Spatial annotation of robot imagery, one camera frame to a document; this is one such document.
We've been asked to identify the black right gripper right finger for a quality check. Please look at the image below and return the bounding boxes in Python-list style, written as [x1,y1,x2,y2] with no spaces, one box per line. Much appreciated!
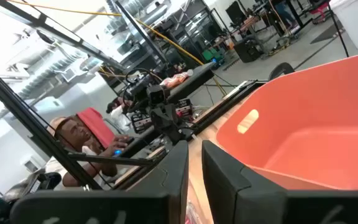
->
[201,139,358,224]

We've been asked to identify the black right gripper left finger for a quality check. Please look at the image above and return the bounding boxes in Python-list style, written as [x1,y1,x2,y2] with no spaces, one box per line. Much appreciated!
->
[9,139,190,224]

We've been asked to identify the black device with label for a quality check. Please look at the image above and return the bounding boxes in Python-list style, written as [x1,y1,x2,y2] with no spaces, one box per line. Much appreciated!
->
[131,113,152,134]
[175,98,194,118]

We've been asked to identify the orange plastic bag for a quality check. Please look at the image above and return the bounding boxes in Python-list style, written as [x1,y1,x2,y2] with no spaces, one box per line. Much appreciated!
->
[159,69,195,90]

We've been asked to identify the black side table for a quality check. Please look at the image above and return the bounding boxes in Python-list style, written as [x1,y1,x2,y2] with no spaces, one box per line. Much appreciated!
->
[165,62,216,104]

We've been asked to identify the person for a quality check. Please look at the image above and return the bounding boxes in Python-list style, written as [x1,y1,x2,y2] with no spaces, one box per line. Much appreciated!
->
[105,96,134,132]
[44,116,134,188]

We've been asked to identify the green box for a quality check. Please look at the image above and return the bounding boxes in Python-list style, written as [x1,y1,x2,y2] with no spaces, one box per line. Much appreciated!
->
[201,48,226,63]

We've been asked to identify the black equipment case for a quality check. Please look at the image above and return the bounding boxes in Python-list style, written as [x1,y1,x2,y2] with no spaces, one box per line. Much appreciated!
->
[233,37,264,63]

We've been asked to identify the orange plastic basket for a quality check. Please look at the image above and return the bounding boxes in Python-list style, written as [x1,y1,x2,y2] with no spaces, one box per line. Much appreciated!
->
[215,49,358,191]

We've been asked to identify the black round chair back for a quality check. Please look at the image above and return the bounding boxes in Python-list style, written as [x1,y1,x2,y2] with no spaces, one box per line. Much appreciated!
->
[268,62,295,82]

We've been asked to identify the dark floor mat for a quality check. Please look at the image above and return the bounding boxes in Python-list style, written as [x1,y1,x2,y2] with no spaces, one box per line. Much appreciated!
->
[310,19,345,45]

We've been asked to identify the red cart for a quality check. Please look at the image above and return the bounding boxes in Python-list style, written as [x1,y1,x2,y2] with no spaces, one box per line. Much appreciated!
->
[308,1,331,25]

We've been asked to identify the black stand pole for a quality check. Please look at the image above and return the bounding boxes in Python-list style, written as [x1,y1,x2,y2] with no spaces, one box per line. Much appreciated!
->
[326,0,350,58]

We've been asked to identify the white plastic bin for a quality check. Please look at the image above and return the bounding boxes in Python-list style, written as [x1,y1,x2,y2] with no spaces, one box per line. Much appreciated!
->
[329,0,358,50]

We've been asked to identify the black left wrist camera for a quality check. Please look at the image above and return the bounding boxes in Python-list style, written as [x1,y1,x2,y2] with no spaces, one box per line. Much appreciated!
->
[147,84,168,105]

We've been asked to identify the yellow cable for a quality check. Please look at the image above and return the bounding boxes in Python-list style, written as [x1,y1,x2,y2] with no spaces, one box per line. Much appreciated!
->
[7,0,227,96]

